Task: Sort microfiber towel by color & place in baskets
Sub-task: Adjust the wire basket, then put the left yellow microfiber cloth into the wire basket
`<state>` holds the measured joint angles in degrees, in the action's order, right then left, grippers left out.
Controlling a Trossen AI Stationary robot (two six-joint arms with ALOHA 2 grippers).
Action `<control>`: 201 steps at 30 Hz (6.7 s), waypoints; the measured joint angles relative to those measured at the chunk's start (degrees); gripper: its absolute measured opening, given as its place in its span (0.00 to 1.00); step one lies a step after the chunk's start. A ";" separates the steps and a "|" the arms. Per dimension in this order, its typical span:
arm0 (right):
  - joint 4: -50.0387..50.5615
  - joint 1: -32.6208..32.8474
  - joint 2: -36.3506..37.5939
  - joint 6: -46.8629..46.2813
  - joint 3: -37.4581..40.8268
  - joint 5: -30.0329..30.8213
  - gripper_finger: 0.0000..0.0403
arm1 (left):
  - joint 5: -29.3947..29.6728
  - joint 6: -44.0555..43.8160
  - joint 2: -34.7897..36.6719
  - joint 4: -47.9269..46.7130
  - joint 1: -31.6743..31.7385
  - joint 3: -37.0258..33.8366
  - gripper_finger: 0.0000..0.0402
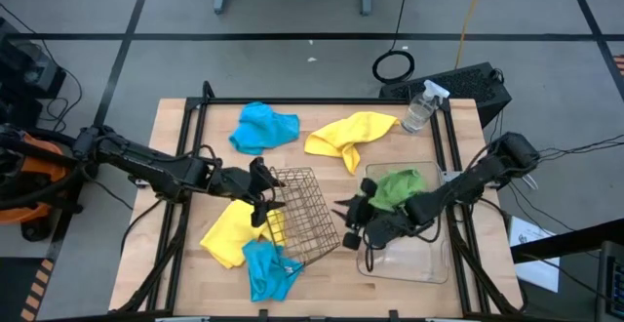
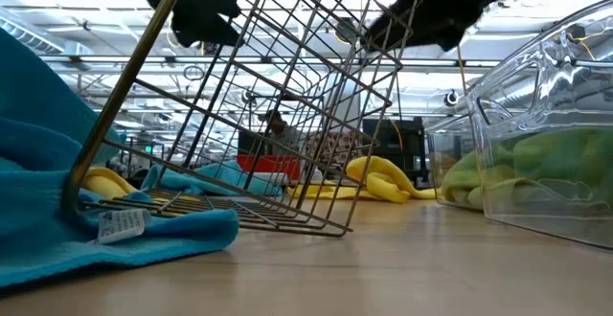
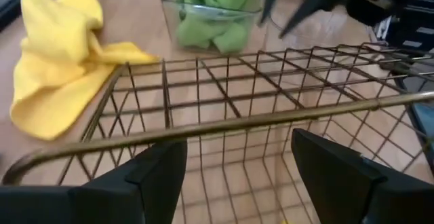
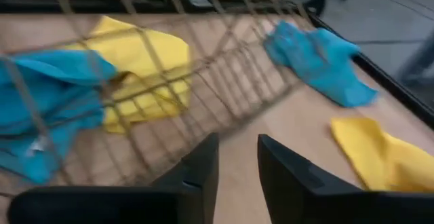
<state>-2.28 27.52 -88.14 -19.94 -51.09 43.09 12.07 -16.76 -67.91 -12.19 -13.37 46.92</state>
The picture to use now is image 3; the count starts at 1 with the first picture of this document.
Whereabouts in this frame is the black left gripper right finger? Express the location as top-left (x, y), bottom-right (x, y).
top-left (291, 128), bottom-right (434, 224)

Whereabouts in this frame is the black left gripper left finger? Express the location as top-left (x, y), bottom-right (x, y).
top-left (0, 141), bottom-right (188, 224)

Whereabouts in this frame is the yellow microfiber towel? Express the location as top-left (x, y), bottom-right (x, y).
top-left (9, 0), bottom-right (161, 142)

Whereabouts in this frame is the light blue wrapped bundle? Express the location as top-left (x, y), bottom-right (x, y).
top-left (411, 102), bottom-right (434, 141)

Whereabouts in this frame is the aluminium frame bracket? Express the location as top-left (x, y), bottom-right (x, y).
top-left (374, 16), bottom-right (391, 42)

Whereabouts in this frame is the gold wire basket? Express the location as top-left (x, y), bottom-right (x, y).
top-left (1, 42), bottom-right (434, 224)

